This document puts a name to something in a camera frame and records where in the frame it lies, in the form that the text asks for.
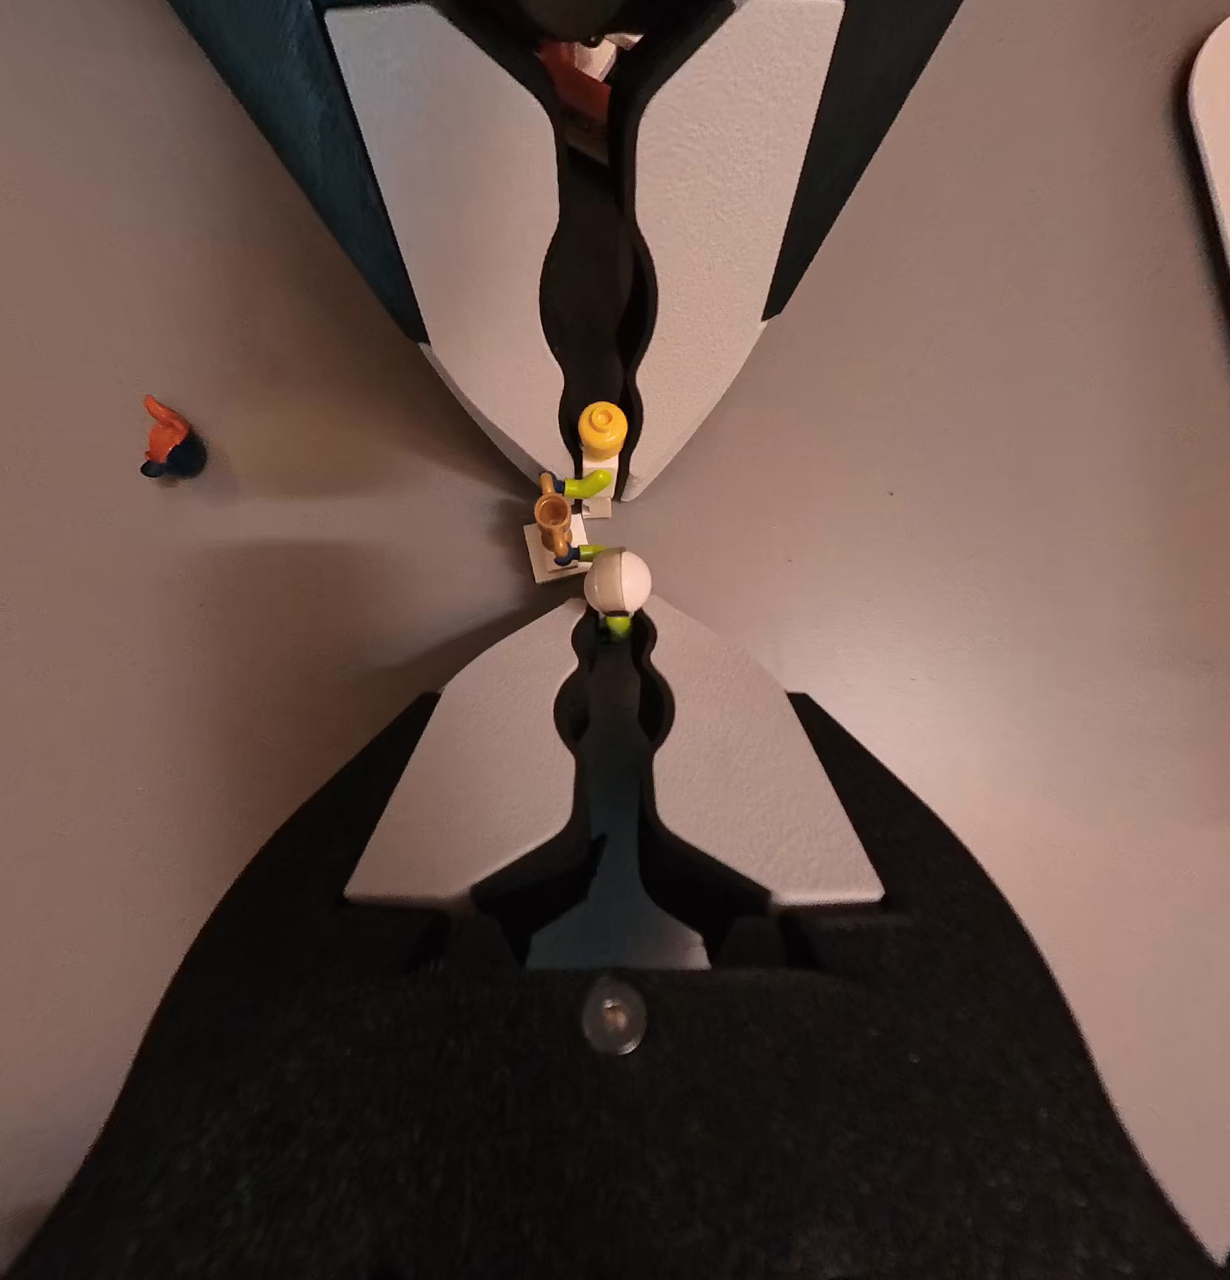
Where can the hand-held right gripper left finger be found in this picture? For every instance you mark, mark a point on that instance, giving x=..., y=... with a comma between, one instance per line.
x=464, y=801

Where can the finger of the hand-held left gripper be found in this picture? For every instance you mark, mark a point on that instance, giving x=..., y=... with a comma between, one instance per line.
x=724, y=201
x=454, y=201

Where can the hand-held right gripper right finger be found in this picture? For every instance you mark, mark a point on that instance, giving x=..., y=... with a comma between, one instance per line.
x=764, y=801

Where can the yellow round lego piece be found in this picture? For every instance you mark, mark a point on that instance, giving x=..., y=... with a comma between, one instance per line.
x=603, y=425

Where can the green lego minifigure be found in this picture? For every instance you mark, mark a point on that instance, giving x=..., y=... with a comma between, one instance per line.
x=619, y=584

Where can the small tan lego piece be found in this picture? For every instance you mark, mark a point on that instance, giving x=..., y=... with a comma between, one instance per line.
x=554, y=531

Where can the blue cap with orange hair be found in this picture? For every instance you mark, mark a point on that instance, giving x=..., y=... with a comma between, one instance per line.
x=172, y=445

